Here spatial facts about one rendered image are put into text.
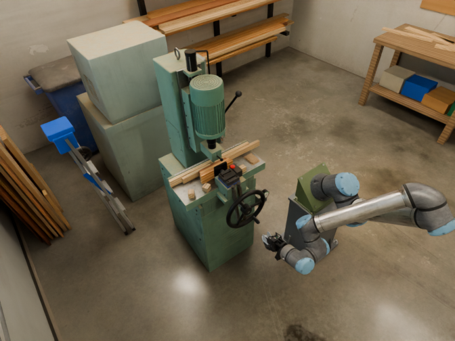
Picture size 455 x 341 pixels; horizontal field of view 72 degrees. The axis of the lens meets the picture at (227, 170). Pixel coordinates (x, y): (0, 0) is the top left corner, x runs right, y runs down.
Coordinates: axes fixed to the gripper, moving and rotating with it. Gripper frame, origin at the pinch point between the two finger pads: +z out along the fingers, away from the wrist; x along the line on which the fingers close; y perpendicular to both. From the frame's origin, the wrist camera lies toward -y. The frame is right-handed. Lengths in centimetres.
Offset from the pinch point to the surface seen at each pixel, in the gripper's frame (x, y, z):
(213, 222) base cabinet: 15.6, 2.6, 34.3
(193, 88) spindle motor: 10, 93, 17
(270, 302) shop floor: 0, -69, 13
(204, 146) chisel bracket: 6, 54, 37
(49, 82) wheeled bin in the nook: 65, 104, 200
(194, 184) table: 20, 35, 34
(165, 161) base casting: 22, 40, 75
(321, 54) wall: -312, 27, 244
